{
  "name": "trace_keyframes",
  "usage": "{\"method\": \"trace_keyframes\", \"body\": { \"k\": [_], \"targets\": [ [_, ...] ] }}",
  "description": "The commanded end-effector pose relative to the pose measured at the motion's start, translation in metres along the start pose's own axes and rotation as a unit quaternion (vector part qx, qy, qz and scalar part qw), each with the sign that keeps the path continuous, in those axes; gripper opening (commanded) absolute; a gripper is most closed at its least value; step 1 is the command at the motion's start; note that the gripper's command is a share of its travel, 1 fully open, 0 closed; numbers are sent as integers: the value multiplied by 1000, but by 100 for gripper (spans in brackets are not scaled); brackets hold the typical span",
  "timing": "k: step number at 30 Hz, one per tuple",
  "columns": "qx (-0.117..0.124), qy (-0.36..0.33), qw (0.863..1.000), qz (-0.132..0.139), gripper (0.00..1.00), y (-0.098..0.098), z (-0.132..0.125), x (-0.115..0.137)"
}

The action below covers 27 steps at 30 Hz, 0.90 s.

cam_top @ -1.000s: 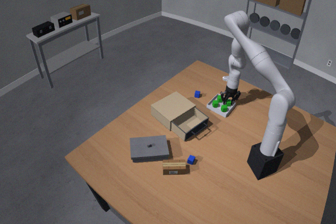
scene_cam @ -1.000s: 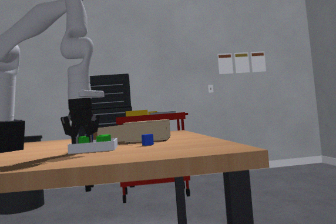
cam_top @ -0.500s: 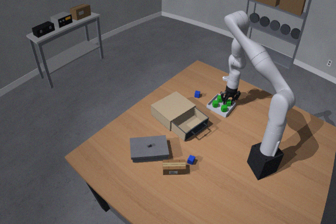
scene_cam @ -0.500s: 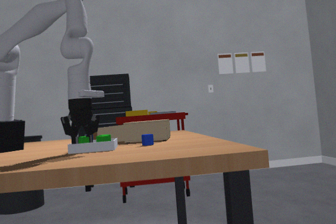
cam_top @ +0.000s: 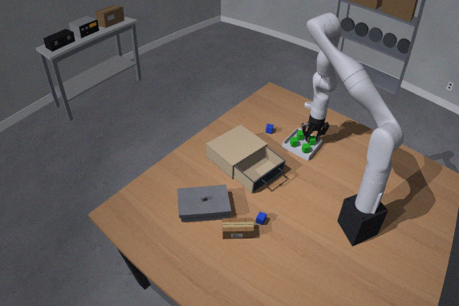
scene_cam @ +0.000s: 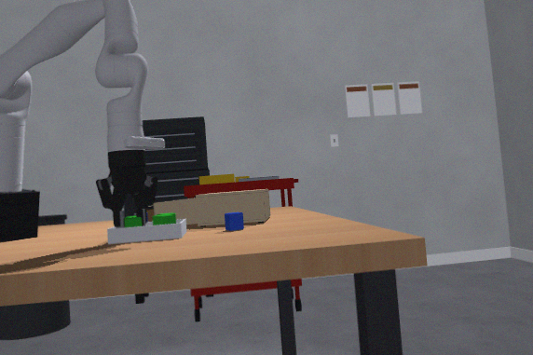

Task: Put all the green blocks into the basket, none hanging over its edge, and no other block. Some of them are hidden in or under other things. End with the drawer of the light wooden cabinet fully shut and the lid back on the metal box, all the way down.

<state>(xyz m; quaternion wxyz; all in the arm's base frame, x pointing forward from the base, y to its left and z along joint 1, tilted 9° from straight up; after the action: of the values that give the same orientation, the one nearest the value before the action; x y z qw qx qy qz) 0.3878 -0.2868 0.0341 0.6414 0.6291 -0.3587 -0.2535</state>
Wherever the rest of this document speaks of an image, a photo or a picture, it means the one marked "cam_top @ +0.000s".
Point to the blue block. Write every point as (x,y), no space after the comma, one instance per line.
(269,128)
(261,218)

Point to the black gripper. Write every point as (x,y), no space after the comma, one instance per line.
(314,125)

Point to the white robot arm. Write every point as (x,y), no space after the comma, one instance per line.
(384,140)

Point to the brown cardboard box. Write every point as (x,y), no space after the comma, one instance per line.
(238,228)

